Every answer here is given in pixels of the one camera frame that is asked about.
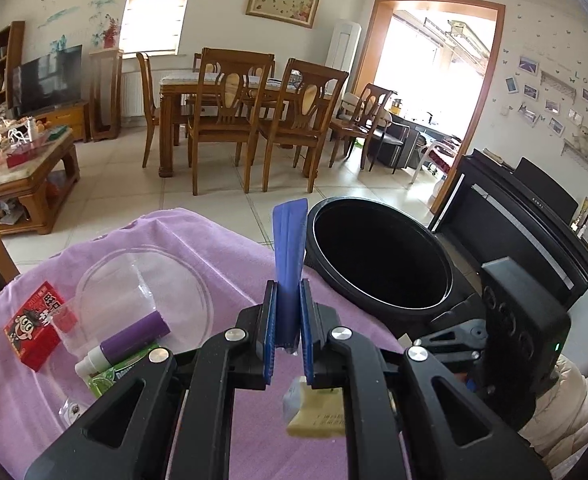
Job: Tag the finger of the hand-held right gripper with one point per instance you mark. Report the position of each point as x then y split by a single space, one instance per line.
454 337
474 382

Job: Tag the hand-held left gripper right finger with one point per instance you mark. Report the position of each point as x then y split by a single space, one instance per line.
306 330

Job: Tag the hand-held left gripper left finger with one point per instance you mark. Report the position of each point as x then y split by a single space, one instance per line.
270 330

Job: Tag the blue plastic wrapper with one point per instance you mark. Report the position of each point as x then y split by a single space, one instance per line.
289 260

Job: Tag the pale yellow packet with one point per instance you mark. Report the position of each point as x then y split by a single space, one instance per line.
316 415

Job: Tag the black waste bin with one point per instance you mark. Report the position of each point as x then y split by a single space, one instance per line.
379 255

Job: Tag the purple and white tube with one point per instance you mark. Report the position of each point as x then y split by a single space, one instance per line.
133 335

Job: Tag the clear plastic cup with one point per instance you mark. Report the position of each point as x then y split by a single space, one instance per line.
118 310

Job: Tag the green gum packet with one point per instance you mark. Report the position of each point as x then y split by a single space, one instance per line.
118 375

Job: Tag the small clear wrapper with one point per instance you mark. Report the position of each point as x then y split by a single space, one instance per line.
71 410

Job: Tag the red cartoon carton box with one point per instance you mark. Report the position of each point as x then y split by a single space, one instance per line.
33 330

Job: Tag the person's right forearm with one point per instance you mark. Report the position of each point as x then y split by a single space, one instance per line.
574 410

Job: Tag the purple cloth with white print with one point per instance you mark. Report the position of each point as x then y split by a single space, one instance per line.
198 270

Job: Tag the black upright piano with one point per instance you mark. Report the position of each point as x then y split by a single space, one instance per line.
514 210

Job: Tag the white plastic chair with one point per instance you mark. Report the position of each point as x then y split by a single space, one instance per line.
439 160

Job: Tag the wooden dining chair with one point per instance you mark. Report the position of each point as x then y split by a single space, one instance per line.
197 62
364 125
148 105
223 130
299 135

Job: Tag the white plush bear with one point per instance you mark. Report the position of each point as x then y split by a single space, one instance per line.
583 137

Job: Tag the wooden dining table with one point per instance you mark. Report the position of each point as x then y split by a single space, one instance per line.
171 110

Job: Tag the white radiator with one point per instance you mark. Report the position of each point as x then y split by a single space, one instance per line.
136 92

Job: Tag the white standing air conditioner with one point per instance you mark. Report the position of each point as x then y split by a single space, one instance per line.
344 50

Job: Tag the wooden coffee table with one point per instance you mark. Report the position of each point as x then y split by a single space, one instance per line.
28 180

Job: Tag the tall wooden plant stand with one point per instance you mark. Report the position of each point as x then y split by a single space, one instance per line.
106 95

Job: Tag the green tray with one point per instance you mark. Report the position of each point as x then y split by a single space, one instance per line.
56 135

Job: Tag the wooden television stand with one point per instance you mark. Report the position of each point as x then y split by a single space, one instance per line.
68 120

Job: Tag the red tissue box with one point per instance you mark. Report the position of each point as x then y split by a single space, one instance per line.
21 160

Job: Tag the framed floral picture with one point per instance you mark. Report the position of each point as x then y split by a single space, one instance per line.
284 1

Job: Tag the flat screen television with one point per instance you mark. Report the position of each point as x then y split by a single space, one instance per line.
48 82

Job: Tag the red potted plant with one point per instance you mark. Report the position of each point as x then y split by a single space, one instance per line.
110 35

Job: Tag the window with striped blind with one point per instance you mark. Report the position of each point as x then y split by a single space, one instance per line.
156 10

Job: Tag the group of wall photos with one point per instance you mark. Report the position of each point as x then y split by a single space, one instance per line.
549 105

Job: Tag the wooden door frame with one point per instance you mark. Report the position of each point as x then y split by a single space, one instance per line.
494 85

